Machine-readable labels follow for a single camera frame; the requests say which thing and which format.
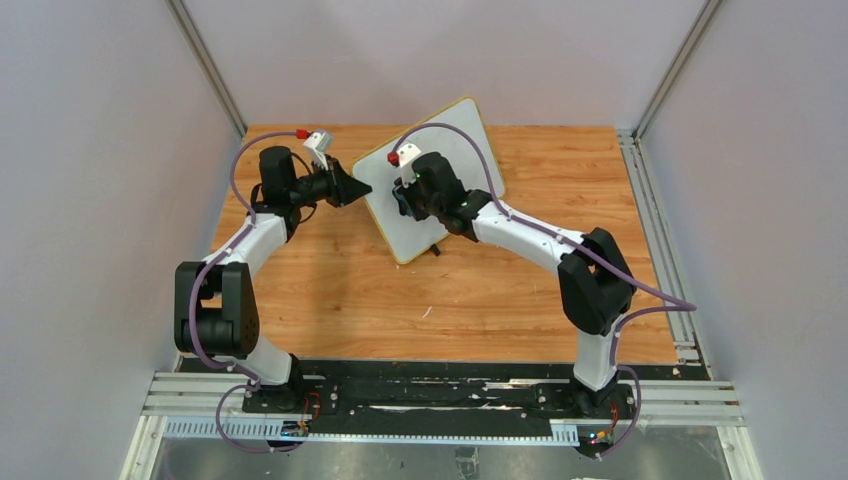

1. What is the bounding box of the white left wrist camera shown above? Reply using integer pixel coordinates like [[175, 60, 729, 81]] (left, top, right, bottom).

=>
[[303, 130, 334, 171]]

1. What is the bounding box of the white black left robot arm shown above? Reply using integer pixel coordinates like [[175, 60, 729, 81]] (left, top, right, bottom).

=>
[[174, 146, 372, 398]]

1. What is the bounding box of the aluminium frame post right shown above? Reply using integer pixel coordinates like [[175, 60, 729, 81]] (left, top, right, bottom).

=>
[[632, 0, 725, 142]]

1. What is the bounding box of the aluminium frame post left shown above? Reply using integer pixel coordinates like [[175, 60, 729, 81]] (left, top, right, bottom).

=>
[[164, 0, 248, 138]]

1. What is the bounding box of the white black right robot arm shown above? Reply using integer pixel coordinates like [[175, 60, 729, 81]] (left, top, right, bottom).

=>
[[388, 151, 635, 408]]

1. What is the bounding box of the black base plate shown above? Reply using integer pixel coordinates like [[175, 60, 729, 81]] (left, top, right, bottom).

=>
[[145, 358, 728, 446]]

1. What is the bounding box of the aluminium frame post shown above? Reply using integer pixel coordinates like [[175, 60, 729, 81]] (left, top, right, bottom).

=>
[[164, 0, 248, 138], [632, 0, 725, 142]]

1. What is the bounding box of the aluminium front rail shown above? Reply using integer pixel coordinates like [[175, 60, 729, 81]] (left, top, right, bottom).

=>
[[121, 360, 763, 479]]

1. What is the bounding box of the blue whiteboard eraser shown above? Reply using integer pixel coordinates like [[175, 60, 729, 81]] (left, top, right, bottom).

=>
[[392, 185, 414, 218]]

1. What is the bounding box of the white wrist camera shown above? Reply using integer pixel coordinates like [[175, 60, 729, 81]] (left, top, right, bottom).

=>
[[387, 143, 423, 187], [303, 130, 334, 171]]

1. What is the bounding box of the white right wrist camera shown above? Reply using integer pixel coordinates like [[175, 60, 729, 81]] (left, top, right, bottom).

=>
[[387, 143, 423, 187]]

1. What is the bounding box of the yellow-framed whiteboard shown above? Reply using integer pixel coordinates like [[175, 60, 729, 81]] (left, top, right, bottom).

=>
[[352, 97, 506, 265]]

